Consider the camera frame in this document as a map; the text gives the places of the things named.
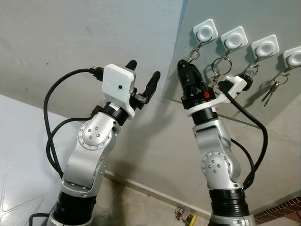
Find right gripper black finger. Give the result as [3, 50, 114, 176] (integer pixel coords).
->
[186, 65, 204, 95]
[177, 60, 190, 92]

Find brass key with ring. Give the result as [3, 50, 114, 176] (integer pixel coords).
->
[188, 46, 203, 64]

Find black car key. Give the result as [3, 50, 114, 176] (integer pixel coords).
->
[238, 66, 259, 92]

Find silver key bunch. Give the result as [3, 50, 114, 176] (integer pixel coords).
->
[261, 71, 290, 108]

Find small colourful floor item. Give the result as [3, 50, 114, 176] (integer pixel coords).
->
[175, 207, 197, 226]

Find large silver ring with keys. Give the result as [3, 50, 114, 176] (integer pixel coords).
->
[210, 56, 233, 90]

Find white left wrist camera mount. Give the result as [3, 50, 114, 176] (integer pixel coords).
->
[101, 64, 137, 118]

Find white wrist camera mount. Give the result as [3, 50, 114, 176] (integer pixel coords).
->
[187, 75, 248, 117]
[101, 64, 137, 118]

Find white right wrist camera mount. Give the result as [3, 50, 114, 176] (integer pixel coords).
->
[187, 75, 248, 117]

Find white square wall hook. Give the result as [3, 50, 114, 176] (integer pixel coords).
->
[193, 19, 219, 51]
[251, 34, 280, 66]
[221, 26, 249, 58]
[283, 46, 301, 71]

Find grey wall board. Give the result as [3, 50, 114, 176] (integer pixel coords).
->
[162, 0, 301, 128]

